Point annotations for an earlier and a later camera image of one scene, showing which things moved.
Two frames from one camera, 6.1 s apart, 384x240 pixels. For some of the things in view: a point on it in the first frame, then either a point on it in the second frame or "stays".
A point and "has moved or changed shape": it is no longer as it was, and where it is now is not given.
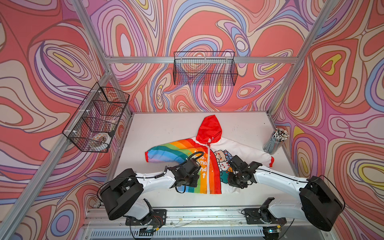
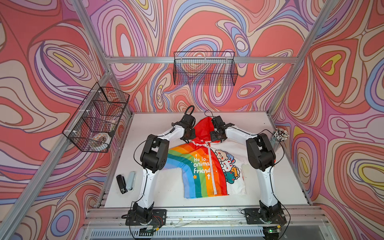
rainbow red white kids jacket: [202, 162] has moved or changed shape
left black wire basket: [92, 127] stays
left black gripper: [196, 177] -> [193, 134]
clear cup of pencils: [272, 145] stays
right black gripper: [231, 182] -> [213, 137]
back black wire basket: [214, 68] stays
